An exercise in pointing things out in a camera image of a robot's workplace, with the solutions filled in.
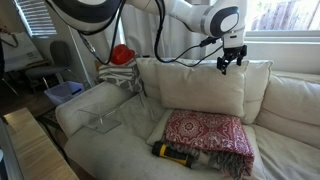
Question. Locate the grey white patterned cloth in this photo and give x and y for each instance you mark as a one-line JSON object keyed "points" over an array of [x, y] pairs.
{"points": [[123, 78]]}

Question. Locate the light wooden table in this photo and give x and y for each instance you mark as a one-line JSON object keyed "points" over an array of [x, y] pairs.
{"points": [[36, 150]]}

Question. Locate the white window blinds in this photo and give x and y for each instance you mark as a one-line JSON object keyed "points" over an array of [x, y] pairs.
{"points": [[31, 16]]}

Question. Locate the yellow and black flashlight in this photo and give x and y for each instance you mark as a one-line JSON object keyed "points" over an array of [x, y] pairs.
{"points": [[166, 153]]}

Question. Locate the wide cream sofa back cushion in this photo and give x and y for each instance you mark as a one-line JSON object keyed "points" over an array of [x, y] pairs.
{"points": [[260, 86]]}

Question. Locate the blue plastic bin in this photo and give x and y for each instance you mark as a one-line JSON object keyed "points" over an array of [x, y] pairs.
{"points": [[63, 91]]}

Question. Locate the red patterned fringed blanket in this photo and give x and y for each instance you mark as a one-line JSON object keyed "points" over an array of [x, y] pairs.
{"points": [[206, 130]]}

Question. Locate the grey chair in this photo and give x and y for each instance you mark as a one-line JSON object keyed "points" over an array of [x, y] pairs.
{"points": [[60, 53]]}

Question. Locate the puffy cream sofa back cushion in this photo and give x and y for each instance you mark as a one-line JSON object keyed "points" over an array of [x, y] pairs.
{"points": [[293, 100]]}

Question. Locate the clear acrylic stand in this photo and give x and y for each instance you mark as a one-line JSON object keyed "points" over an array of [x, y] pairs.
{"points": [[100, 123]]}

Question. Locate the cream fabric sofa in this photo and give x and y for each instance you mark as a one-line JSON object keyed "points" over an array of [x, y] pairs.
{"points": [[116, 160]]}

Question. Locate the white curtain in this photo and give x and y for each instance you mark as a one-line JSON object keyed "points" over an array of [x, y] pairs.
{"points": [[140, 30]]}

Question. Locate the white framed window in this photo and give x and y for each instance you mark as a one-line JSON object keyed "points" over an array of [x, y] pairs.
{"points": [[283, 36]]}

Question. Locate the red hat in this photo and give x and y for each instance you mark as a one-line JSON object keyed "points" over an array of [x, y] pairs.
{"points": [[122, 53]]}

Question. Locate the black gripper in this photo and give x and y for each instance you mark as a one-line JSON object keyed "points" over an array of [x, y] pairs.
{"points": [[231, 53]]}

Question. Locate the white paper bag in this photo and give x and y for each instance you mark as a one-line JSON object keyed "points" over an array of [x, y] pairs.
{"points": [[20, 53]]}

